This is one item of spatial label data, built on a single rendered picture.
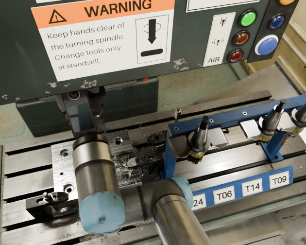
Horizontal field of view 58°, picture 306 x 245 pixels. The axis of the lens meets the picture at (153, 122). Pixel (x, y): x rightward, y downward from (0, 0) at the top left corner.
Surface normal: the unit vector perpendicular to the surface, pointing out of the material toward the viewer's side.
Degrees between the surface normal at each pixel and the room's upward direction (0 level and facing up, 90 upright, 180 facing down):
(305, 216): 24
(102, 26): 90
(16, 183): 0
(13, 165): 0
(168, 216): 44
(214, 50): 90
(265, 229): 7
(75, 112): 59
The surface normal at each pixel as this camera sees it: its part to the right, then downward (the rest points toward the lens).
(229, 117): 0.02, -0.58
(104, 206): 0.25, -0.55
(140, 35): 0.26, 0.78
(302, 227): -0.38, -0.46
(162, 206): -0.53, -0.78
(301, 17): -0.96, 0.19
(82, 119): 0.21, 0.38
